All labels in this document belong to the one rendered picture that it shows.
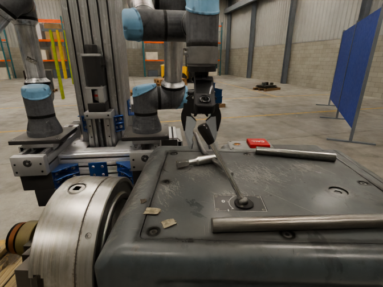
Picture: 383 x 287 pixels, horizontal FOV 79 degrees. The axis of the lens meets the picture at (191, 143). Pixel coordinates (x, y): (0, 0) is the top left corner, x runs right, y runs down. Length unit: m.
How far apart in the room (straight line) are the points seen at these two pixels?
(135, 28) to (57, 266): 0.54
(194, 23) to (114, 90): 0.84
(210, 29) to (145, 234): 0.43
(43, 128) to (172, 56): 0.68
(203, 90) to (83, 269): 0.43
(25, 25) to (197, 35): 1.00
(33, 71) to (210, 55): 1.02
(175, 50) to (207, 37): 0.52
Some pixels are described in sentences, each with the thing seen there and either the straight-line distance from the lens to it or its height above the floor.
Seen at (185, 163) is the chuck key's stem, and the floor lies 1.27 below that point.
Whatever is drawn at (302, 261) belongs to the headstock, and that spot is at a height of 1.24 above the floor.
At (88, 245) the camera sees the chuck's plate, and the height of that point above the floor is 1.18.
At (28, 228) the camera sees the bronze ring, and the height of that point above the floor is 1.12.
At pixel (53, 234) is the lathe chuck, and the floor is 1.19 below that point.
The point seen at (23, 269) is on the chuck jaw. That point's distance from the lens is 0.61.
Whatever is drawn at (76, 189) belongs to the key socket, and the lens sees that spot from 0.60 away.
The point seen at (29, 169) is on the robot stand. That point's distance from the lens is 1.22.
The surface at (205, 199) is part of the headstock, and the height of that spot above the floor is 1.26.
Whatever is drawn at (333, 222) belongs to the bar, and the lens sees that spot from 0.43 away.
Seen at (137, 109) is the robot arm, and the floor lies 1.28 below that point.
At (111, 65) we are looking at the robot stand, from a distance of 1.33.
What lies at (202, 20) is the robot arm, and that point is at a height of 1.58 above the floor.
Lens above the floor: 1.51
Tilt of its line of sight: 20 degrees down
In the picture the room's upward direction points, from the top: straight up
